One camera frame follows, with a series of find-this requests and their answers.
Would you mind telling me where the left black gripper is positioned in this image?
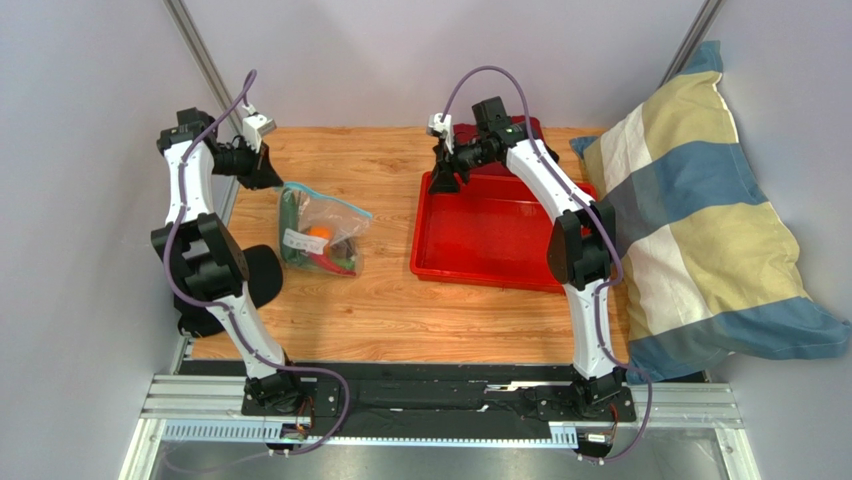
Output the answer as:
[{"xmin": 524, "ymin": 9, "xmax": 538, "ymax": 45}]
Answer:
[{"xmin": 211, "ymin": 136, "xmax": 284, "ymax": 192}]

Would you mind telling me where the green cucumber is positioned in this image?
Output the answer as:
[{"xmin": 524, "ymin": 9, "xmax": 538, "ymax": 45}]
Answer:
[{"xmin": 279, "ymin": 189, "xmax": 300, "ymax": 264}]

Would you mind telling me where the clear zip top bag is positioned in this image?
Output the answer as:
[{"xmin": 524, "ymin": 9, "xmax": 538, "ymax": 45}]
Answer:
[{"xmin": 277, "ymin": 182, "xmax": 373, "ymax": 277}]

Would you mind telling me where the orange fruit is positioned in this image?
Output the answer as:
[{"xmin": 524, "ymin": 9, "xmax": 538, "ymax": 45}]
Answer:
[{"xmin": 307, "ymin": 225, "xmax": 334, "ymax": 241}]

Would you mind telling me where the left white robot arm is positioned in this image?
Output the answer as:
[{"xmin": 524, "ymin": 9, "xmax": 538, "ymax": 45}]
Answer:
[{"xmin": 150, "ymin": 107, "xmax": 307, "ymax": 414}]

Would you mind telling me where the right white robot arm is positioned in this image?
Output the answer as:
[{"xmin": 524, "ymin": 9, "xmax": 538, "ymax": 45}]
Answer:
[{"xmin": 427, "ymin": 97, "xmax": 623, "ymax": 416}]

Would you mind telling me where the red plastic tray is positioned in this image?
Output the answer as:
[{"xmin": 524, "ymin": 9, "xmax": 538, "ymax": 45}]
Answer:
[{"xmin": 409, "ymin": 172, "xmax": 564, "ymax": 295}]

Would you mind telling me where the dark red folded cloth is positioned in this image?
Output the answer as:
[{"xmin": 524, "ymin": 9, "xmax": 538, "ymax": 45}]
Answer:
[{"xmin": 454, "ymin": 115, "xmax": 560, "ymax": 177}]

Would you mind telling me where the black cap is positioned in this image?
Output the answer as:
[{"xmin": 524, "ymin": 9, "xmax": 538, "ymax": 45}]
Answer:
[{"xmin": 173, "ymin": 244, "xmax": 284, "ymax": 338}]

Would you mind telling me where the striped blue yellow pillow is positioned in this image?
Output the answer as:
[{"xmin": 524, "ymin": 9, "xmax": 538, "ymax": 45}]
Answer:
[{"xmin": 571, "ymin": 41, "xmax": 851, "ymax": 384}]

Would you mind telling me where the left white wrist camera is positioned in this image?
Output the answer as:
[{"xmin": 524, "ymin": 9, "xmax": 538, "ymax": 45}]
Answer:
[{"xmin": 240, "ymin": 103, "xmax": 277, "ymax": 153}]

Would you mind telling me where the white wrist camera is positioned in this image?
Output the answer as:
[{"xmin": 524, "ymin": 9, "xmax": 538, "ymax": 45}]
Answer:
[
  {"xmin": 240, "ymin": 103, "xmax": 277, "ymax": 153},
  {"xmin": 426, "ymin": 112, "xmax": 454, "ymax": 154}
]

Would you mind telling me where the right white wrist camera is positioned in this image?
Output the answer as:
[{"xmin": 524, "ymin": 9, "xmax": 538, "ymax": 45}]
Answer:
[{"xmin": 426, "ymin": 112, "xmax": 454, "ymax": 154}]

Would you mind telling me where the aluminium rail frame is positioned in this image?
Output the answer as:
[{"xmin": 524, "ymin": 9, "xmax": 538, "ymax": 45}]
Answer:
[{"xmin": 120, "ymin": 375, "xmax": 760, "ymax": 479}]

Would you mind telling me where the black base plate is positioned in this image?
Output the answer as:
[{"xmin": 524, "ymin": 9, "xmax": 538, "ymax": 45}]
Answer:
[{"xmin": 178, "ymin": 359, "xmax": 708, "ymax": 441}]

